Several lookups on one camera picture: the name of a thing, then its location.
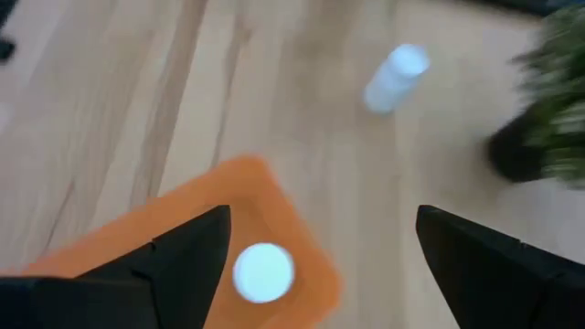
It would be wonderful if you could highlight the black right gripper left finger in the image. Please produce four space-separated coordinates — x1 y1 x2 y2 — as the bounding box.
0 204 232 329

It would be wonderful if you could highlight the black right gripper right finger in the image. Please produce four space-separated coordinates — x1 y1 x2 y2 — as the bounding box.
415 204 585 329

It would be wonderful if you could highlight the white pill bottle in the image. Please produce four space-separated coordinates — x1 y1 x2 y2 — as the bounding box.
363 43 431 115
232 241 296 305

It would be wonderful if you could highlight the translucent orange plastic basket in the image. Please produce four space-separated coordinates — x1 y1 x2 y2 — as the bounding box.
0 154 344 329

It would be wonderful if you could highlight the black plant pot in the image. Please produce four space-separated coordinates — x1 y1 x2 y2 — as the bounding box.
484 109 549 184

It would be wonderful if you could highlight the green potted plant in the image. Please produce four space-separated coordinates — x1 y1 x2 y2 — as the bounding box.
511 4 585 191

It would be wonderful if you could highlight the black table edge rail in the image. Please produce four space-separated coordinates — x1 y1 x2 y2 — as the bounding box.
470 0 585 17

